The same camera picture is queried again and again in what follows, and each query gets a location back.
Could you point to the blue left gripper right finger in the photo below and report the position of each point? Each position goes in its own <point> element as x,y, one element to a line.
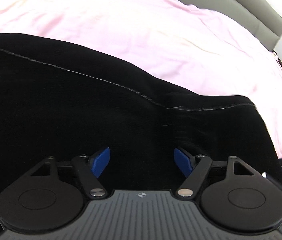
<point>184,161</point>

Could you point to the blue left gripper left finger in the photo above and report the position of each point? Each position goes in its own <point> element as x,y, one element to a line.
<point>99,161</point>

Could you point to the black pants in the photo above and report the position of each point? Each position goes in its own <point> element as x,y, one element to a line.
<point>60,99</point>

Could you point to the pink bed sheet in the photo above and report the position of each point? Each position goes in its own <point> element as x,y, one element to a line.
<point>199,49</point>

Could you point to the grey upholstered headboard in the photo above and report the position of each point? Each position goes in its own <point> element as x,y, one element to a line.
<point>257,16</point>

